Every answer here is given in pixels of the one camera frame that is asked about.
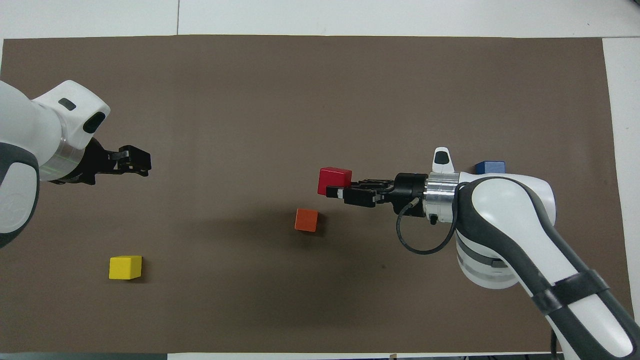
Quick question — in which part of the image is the blue cube block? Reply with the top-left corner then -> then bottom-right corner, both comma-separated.
474,160 -> 506,175

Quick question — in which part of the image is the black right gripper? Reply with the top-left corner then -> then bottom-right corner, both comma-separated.
325,172 -> 429,219

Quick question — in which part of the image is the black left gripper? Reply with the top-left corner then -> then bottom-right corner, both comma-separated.
49,137 -> 152,186

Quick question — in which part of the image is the brown paper mat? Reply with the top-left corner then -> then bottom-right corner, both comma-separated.
0,34 -> 639,355

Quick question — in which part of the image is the red cube block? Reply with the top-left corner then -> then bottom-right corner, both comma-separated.
317,167 -> 353,197

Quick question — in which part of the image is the orange cube block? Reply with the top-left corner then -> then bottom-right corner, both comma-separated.
294,208 -> 319,233

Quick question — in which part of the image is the yellow cube block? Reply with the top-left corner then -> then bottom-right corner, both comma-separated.
108,255 -> 143,281

